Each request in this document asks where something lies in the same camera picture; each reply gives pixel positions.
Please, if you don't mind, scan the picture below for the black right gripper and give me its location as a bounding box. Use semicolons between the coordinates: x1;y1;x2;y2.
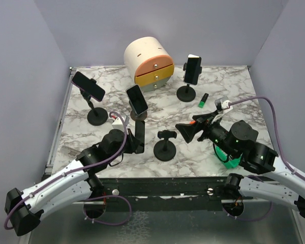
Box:
175;109;237;158

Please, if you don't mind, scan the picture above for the black round-base phone stand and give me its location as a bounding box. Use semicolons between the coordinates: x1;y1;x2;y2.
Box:
154;130;177;162

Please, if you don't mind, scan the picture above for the purple-edged black phone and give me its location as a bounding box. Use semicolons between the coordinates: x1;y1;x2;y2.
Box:
71;71;105;102

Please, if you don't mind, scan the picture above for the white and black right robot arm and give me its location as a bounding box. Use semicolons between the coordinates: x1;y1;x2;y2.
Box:
175;111;305;218

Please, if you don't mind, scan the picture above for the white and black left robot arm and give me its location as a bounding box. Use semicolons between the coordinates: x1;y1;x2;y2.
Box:
4;129;145;236

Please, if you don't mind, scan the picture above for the brown round phone stand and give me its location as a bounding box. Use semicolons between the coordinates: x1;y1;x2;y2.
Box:
130;110;147;121

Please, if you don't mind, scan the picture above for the black back phone stand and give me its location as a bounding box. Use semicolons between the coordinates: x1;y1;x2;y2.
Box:
176;64;196;102

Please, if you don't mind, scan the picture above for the white-edged back phone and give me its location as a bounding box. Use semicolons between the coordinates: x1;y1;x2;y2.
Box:
184;54;202;85

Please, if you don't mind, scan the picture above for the grey-cased phone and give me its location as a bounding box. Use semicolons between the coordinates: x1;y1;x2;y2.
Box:
126;84;148;115

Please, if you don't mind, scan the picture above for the green-capped marker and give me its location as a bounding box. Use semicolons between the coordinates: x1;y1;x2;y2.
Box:
198;93;209;108

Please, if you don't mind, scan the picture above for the green plastic bin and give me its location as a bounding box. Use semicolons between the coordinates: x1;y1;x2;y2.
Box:
213;146;241;169

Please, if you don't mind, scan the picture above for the clear plastic ruler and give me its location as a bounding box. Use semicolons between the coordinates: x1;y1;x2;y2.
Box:
60;145;81;158

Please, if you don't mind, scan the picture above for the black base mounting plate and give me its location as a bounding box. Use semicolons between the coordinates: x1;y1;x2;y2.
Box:
41;176;275;212

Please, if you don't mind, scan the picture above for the round cream drawer cabinet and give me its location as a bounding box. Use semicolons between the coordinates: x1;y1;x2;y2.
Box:
124;37;174;92

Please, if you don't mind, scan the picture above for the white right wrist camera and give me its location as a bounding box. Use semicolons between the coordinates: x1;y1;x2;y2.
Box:
215;96;233;114

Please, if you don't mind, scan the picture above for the aluminium frame rail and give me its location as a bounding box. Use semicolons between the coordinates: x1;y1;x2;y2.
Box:
243;193;303;204

